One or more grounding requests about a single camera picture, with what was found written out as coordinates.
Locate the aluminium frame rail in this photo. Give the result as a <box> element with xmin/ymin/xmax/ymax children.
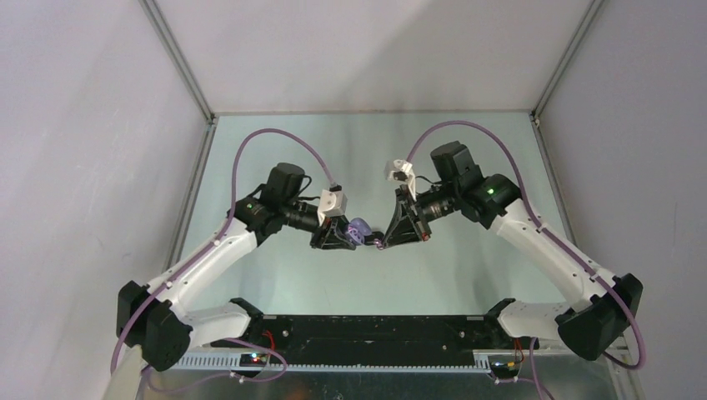
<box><xmin>138</xmin><ymin>0</ymin><xmax>218</xmax><ymax>161</ymax></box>

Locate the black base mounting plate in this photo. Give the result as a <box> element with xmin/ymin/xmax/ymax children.
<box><xmin>242</xmin><ymin>315</ymin><xmax>539</xmax><ymax>368</ymax></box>

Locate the purple earbud charging case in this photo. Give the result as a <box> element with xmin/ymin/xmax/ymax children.
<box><xmin>345</xmin><ymin>217</ymin><xmax>373</xmax><ymax>246</ymax></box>

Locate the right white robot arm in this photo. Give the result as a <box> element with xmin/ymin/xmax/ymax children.
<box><xmin>377</xmin><ymin>141</ymin><xmax>644</xmax><ymax>361</ymax></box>

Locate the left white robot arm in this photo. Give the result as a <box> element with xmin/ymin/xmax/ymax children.
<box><xmin>117</xmin><ymin>162</ymin><xmax>356</xmax><ymax>372</ymax></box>

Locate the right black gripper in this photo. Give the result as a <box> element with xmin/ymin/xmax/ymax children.
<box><xmin>382</xmin><ymin>182</ymin><xmax>460</xmax><ymax>249</ymax></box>

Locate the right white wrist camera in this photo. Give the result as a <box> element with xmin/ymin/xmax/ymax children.
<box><xmin>384</xmin><ymin>159</ymin><xmax>415</xmax><ymax>184</ymax></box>

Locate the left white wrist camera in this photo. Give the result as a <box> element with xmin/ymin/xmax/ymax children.
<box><xmin>317</xmin><ymin>185</ymin><xmax>348</xmax><ymax>221</ymax></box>

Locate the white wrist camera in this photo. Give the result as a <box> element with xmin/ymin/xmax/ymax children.
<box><xmin>384</xmin><ymin>159</ymin><xmax>415</xmax><ymax>184</ymax></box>
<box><xmin>317</xmin><ymin>185</ymin><xmax>348</xmax><ymax>221</ymax></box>

